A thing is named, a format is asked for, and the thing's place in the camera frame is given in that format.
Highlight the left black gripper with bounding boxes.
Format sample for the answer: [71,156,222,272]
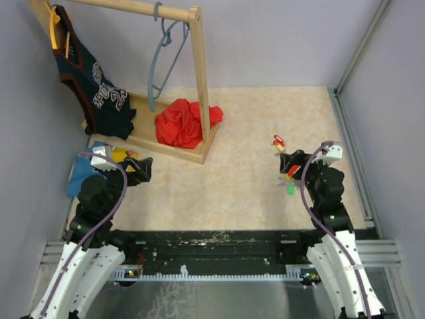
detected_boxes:
[98,156,152,217]

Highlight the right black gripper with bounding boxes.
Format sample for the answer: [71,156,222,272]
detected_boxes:
[280,149,332,205]

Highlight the red handled metal key organizer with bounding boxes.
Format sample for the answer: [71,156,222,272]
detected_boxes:
[278,163,300,186]

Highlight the green tagged key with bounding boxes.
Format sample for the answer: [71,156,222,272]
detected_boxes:
[286,185,295,195]

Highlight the yellow tagged key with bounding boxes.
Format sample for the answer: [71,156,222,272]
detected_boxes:
[274,144,285,156]

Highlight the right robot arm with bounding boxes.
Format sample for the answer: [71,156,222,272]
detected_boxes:
[279,141,397,318]

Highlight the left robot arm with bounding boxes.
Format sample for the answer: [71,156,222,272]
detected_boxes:
[28,157,153,318]

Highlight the red tagged key near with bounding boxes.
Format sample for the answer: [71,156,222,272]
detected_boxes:
[273,140,285,149]

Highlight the red tagged key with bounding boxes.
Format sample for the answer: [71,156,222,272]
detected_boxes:
[273,140,285,149]
[274,135,284,142]

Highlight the red tagged key far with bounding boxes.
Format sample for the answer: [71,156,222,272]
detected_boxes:
[274,135,284,142]

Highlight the wooden clothes rack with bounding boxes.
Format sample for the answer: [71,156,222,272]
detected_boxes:
[29,1,218,164]

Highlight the blue pikachu shirt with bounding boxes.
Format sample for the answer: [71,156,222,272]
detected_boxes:
[66,140,140,197]

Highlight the red crumpled shirt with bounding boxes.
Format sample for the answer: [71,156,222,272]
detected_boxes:
[154,99,203,149]

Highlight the navy basketball jersey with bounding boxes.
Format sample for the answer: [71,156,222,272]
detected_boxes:
[52,5,136,140]

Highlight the yellow plastic hanger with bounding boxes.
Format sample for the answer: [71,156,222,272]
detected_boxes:
[48,5,70,58]

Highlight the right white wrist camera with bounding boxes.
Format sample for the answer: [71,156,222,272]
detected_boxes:
[317,143,343,165]

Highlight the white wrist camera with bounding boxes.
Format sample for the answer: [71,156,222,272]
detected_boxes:
[317,143,343,165]
[90,146,116,171]

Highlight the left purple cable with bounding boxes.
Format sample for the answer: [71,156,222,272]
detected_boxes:
[41,152,129,316]

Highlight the purple cable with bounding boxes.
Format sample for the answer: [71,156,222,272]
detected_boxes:
[41,152,129,316]
[300,141,373,319]

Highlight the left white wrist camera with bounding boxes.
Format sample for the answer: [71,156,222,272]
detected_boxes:
[90,146,116,171]

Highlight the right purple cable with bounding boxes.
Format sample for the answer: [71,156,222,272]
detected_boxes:
[300,141,373,319]

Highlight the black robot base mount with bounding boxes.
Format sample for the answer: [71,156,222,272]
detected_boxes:
[124,230,307,276]

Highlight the teal wire hanger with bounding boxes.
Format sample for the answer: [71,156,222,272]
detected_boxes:
[147,1,191,113]

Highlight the grey slotted cable duct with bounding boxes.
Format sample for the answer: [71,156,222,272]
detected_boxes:
[108,268,305,282]

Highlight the aluminium frame rail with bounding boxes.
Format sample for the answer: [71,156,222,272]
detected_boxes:
[328,1,401,268]

